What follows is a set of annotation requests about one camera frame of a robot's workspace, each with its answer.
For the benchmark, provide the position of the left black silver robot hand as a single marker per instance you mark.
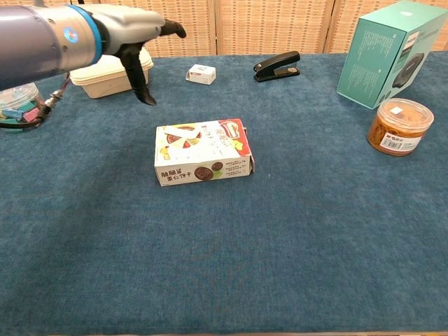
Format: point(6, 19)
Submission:
point(133, 26)

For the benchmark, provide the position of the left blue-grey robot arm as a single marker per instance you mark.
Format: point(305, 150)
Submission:
point(38, 42)

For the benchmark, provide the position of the colourful snack box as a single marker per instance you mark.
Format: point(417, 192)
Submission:
point(203, 154)

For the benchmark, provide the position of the beige lidded food container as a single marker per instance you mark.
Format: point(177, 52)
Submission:
point(105, 80)

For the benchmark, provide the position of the small white cardboard box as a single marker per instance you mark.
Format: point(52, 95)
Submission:
point(201, 74)

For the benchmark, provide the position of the bamboo folding screen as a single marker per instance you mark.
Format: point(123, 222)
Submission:
point(262, 24)

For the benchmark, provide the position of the clear jar of binder clips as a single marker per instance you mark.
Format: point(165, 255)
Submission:
point(21, 103)

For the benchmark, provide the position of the black stapler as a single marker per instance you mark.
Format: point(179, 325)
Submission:
point(276, 66)

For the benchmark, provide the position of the blue table mat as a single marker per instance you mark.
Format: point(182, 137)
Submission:
point(224, 245)

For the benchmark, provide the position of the large teal product box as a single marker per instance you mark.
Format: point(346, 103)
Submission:
point(381, 56)

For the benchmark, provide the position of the clear jar of rubber bands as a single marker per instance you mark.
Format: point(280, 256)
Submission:
point(399, 127)

